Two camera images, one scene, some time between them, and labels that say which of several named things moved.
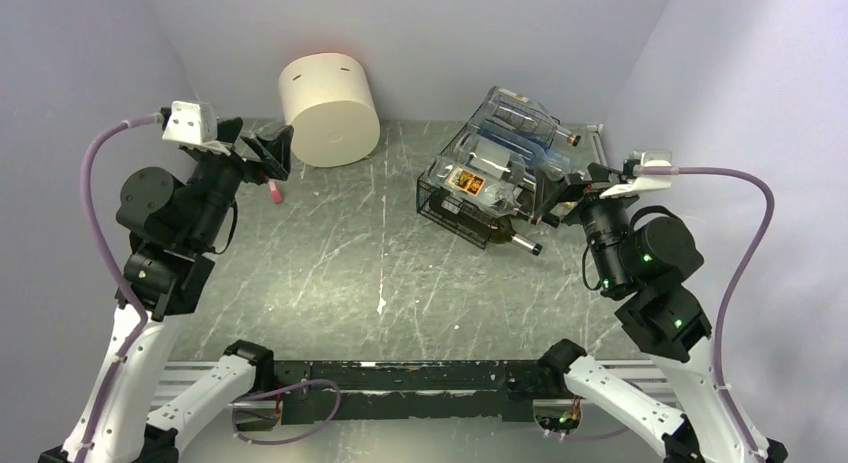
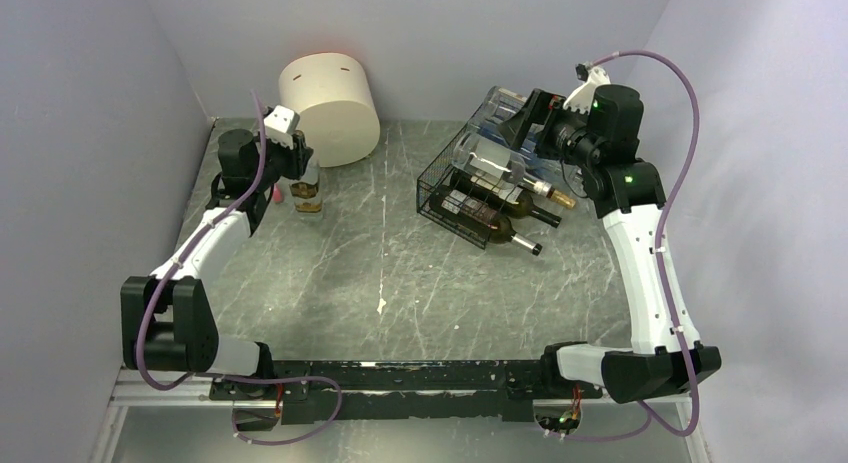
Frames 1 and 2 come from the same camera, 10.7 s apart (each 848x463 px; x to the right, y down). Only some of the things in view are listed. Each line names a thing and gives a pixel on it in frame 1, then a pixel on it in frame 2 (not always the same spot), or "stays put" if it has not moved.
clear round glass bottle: (495, 154) stays put
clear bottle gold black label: (490, 184) → (306, 192)
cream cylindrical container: (330, 102) stays put
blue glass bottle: (524, 146) stays put
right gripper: (587, 194) → (544, 108)
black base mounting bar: (413, 388) stays put
